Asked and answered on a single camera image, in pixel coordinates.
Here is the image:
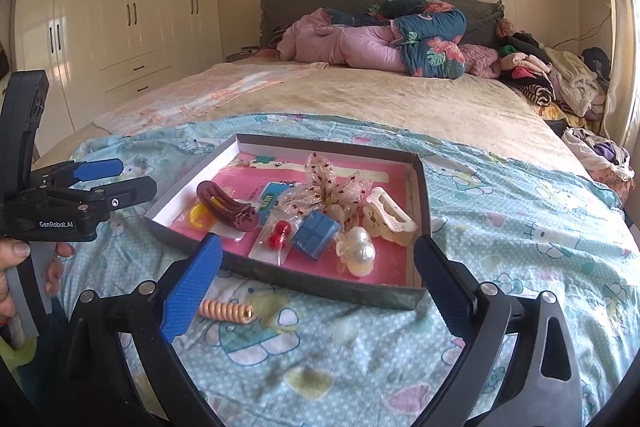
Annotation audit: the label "dark red hair clip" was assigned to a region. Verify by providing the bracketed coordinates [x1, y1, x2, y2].
[196, 181, 259, 232]

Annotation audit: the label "large pearl hair clip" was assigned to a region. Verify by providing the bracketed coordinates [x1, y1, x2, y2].
[335, 227, 376, 277]

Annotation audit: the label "red bead earrings on card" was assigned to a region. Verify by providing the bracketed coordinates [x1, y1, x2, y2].
[248, 213, 302, 267]

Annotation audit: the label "grey upholstered headboard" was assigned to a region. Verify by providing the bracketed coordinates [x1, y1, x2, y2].
[260, 0, 506, 49]

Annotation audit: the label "cream built-in wardrobe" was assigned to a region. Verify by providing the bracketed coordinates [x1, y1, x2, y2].
[13, 0, 224, 154]

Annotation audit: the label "cream claw hair clip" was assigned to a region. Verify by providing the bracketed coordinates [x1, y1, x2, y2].
[361, 186, 419, 247]

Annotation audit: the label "yellow hoop earrings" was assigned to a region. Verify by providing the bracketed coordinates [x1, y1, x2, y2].
[186, 202, 217, 232]

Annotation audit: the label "pile of assorted clothes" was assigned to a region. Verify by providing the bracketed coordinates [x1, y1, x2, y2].
[459, 18, 637, 203]

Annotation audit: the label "shallow dark cardboard tray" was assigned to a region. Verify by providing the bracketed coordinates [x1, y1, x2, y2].
[145, 134, 431, 310]

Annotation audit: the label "beige bedspread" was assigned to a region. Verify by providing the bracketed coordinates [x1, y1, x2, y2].
[94, 60, 597, 180]

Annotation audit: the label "pink quilted comforter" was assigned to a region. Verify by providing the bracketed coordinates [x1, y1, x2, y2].
[277, 8, 408, 74]

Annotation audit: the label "person's left hand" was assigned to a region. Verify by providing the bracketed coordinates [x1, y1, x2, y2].
[1, 237, 75, 325]

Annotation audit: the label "spotted sheer fabric bow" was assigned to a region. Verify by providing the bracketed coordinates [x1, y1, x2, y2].
[273, 152, 373, 232]

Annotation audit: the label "cream window curtain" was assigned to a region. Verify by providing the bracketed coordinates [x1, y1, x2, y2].
[603, 0, 639, 153]

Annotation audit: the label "peach floral sheet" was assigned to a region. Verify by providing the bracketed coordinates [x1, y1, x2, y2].
[93, 62, 328, 135]

